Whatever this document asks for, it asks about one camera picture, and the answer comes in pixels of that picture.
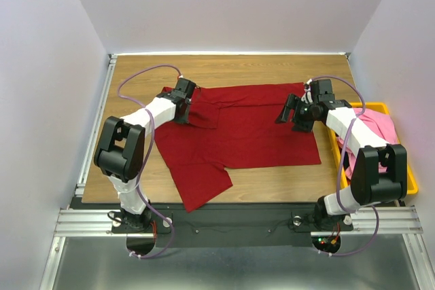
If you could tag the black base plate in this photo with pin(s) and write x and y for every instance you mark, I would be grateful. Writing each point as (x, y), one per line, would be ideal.
(228, 225)

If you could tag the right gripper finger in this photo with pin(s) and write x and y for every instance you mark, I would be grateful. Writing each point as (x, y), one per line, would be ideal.
(289, 105)
(302, 125)

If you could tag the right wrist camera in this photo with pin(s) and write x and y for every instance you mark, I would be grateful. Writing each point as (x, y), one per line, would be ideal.
(321, 90)

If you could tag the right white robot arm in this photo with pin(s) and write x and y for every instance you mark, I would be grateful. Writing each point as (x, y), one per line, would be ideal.
(380, 170)

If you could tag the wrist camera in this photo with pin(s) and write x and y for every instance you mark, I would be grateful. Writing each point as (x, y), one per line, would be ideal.
(321, 90)
(184, 88)

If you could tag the red t shirt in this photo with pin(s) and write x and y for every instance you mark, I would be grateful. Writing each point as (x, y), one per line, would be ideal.
(232, 127)

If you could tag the aluminium frame rail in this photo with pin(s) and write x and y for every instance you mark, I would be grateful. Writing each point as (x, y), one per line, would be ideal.
(58, 242)

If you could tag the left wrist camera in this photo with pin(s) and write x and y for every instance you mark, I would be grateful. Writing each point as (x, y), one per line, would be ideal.
(184, 88)

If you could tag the pink t shirt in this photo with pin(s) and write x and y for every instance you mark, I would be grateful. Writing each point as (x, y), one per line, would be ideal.
(382, 125)

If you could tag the yellow plastic bin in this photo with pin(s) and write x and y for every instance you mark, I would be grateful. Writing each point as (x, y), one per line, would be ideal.
(336, 143)

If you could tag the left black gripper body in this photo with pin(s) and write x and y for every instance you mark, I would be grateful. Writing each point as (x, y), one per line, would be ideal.
(183, 119)

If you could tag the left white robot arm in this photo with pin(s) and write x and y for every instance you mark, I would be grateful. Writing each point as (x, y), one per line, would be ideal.
(121, 154)

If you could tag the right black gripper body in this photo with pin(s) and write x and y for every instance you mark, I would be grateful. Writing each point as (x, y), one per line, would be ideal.
(305, 111)

